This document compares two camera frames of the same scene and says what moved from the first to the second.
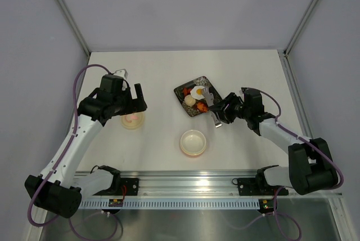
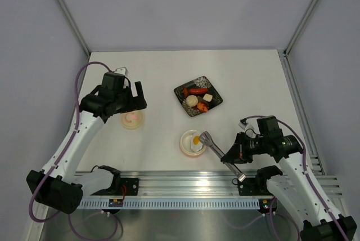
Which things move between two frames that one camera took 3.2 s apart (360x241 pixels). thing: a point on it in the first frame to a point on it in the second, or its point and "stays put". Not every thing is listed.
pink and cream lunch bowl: x=193 y=142 stays put
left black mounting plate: x=131 y=184 stays put
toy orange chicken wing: x=202 y=107 stays put
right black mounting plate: x=252 y=187 stays put
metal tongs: x=209 y=98 to x=205 y=139
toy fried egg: x=197 y=92 to x=195 y=143
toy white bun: x=189 y=100 stays put
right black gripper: x=225 y=114 to x=238 y=153
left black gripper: x=135 y=105 stays put
